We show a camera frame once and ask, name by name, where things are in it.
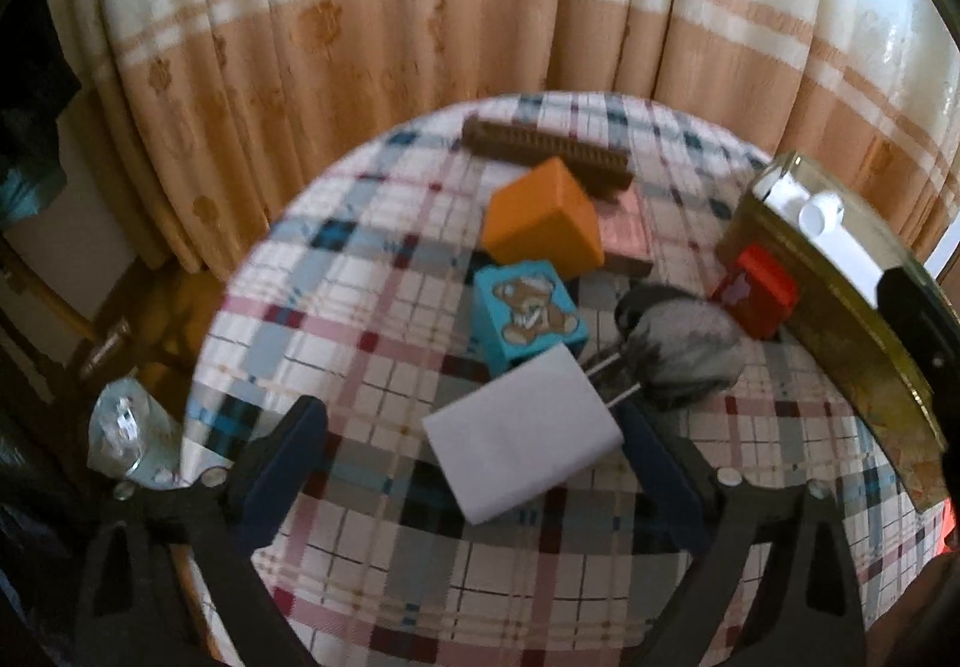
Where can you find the white paper tray liner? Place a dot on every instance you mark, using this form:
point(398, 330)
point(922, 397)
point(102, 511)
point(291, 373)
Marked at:
point(858, 249)

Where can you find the cream and orange curtain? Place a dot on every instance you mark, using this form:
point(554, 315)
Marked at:
point(209, 115)

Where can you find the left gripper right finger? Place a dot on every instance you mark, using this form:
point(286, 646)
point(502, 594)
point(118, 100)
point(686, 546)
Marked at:
point(672, 471)

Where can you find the gold metal tin tray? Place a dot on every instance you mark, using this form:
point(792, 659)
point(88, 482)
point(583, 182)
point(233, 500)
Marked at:
point(896, 364)

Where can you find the plaid tablecloth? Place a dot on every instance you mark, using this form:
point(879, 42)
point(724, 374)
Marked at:
point(361, 295)

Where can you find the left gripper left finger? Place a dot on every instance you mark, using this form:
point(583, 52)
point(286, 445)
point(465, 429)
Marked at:
point(266, 479)

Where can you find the white paper box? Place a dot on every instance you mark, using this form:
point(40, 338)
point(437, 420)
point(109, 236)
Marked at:
point(514, 438)

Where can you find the orange flowered cube box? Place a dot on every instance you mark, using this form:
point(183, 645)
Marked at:
point(544, 216)

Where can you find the brown wooden comb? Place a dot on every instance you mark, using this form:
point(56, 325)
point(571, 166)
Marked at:
point(602, 171)

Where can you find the grey black hair brush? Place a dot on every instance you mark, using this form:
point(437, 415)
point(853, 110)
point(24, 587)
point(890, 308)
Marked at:
point(674, 350)

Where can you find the copper pink rectangular box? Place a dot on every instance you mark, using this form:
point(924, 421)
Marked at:
point(624, 238)

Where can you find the red toy brick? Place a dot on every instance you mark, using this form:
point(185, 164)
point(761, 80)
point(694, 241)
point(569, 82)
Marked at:
point(758, 292)

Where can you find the white plastic bottle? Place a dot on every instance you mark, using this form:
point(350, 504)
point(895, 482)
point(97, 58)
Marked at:
point(820, 214)

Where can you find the teal bear toy brick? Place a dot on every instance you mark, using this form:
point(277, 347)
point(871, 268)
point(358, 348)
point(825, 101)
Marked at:
point(519, 311)

